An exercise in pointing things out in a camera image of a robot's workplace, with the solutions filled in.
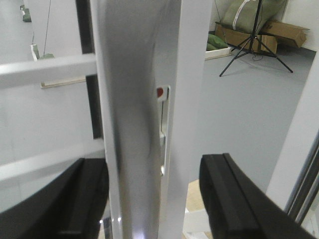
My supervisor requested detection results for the white triangular support bracket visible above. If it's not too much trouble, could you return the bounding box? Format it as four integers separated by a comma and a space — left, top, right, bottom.
182, 209, 212, 239

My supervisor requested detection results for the large green sack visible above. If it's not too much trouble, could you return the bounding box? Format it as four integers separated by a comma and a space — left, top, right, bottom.
219, 0, 286, 34

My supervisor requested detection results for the white sliding glass door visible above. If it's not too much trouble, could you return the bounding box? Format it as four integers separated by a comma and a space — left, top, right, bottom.
0, 0, 212, 239

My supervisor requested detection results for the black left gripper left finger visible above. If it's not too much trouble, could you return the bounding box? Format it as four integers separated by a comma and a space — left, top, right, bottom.
0, 158, 109, 239

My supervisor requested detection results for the brown cardboard box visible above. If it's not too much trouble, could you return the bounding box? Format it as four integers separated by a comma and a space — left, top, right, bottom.
215, 20, 307, 53

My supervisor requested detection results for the small green bag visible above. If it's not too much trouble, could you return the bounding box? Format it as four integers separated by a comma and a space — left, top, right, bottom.
206, 34, 228, 51

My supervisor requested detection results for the black tripod stand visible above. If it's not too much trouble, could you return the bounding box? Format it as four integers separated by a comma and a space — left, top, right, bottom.
219, 0, 294, 77

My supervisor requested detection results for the wooden base platform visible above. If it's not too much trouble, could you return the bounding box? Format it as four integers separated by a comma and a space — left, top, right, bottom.
186, 179, 204, 212

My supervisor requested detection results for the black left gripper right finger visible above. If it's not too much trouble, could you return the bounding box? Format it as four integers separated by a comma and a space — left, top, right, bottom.
199, 153, 313, 239

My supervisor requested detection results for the white door frame post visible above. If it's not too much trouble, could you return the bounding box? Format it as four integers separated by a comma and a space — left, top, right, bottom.
267, 54, 319, 224

